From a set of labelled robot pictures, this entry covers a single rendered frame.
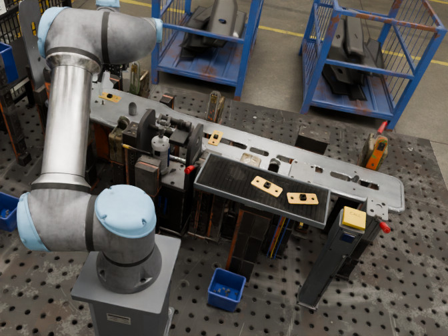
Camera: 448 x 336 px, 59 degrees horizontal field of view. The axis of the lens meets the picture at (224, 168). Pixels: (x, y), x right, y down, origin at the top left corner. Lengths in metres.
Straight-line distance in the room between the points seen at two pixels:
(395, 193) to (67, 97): 1.12
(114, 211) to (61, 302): 0.68
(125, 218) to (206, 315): 0.67
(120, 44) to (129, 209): 0.37
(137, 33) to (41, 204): 0.43
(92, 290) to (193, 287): 0.53
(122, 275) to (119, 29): 0.54
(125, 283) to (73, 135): 0.34
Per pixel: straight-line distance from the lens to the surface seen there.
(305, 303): 1.46
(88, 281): 0.99
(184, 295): 1.41
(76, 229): 0.82
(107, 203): 0.81
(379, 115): 3.53
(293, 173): 1.25
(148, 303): 0.95
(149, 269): 0.93
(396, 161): 2.19
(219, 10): 3.79
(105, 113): 1.58
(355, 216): 1.14
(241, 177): 1.12
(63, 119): 0.88
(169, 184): 1.34
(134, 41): 0.95
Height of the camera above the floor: 1.95
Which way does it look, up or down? 44 degrees down
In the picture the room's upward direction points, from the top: 11 degrees clockwise
